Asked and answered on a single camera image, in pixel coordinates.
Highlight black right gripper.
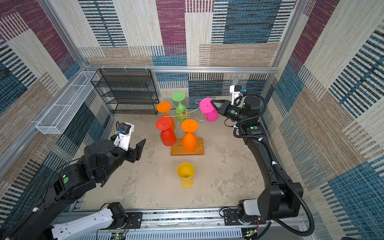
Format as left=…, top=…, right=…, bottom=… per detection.
left=210, top=99, right=246, bottom=123

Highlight pink wine glass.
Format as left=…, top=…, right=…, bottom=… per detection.
left=199, top=98, right=219, bottom=123

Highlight orange wine glass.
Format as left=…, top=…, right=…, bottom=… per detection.
left=157, top=102, right=176, bottom=131
left=182, top=120, right=199, bottom=152

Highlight yellow wine glass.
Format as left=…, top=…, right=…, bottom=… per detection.
left=177, top=163, right=195, bottom=189

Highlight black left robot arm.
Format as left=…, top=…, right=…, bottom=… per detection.
left=1, top=140, right=146, bottom=240

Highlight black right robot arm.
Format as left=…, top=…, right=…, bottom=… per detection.
left=211, top=95, right=304, bottom=225

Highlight red wine glass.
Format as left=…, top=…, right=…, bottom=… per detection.
left=156, top=117, right=177, bottom=147

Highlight green wine glass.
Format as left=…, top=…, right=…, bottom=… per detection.
left=172, top=92, right=190, bottom=123

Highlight wooden rack base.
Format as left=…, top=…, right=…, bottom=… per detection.
left=171, top=138, right=205, bottom=156

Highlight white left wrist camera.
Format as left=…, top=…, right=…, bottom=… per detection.
left=114, top=122, right=135, bottom=152

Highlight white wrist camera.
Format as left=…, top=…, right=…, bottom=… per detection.
left=114, top=122, right=135, bottom=152
left=230, top=85, right=246, bottom=107

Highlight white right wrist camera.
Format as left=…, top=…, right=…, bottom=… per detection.
left=230, top=85, right=246, bottom=107

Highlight gold wire glass rack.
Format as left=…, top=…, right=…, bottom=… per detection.
left=167, top=92, right=209, bottom=133

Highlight black corrugated cable conduit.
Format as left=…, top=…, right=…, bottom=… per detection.
left=232, top=94, right=315, bottom=237

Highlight black wire mesh shelf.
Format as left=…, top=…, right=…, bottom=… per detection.
left=91, top=69, right=159, bottom=115

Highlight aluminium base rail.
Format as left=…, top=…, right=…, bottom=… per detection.
left=54, top=207, right=309, bottom=231

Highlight white wire mesh basket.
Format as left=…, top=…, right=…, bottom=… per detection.
left=36, top=71, right=96, bottom=135

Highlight white slotted cable duct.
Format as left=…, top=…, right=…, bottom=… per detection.
left=79, top=228, right=243, bottom=240

